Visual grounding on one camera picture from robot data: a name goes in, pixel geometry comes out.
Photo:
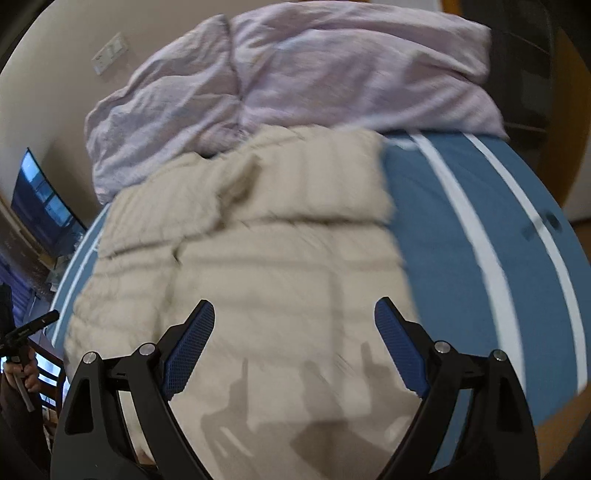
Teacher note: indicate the cluttered side table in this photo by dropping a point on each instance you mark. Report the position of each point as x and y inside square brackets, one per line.
[51, 274]

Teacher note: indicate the flat screen television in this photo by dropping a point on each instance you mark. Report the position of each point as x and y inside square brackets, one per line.
[41, 198]

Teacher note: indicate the blue curtain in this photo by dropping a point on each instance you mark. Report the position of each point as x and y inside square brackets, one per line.
[14, 290]

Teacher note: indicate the blue white striped bed sheet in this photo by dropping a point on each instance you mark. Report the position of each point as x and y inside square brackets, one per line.
[438, 221]

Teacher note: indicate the person's left hand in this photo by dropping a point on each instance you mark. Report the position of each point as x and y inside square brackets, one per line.
[31, 374]

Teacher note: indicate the lilac crumpled duvet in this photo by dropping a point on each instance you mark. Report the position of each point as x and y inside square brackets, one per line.
[323, 78]

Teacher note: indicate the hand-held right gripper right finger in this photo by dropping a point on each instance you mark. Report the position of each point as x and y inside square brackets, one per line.
[399, 350]

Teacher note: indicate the dark wooden rack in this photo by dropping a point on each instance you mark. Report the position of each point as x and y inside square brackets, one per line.
[521, 83]

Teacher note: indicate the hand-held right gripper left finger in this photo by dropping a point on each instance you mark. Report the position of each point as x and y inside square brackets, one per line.
[189, 350]

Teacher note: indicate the beige quilted down jacket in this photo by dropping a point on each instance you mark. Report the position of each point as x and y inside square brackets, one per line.
[277, 258]

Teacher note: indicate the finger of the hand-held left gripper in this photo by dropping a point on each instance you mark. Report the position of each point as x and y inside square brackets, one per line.
[41, 321]

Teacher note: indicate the person's left forearm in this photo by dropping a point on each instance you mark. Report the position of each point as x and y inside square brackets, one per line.
[14, 424]

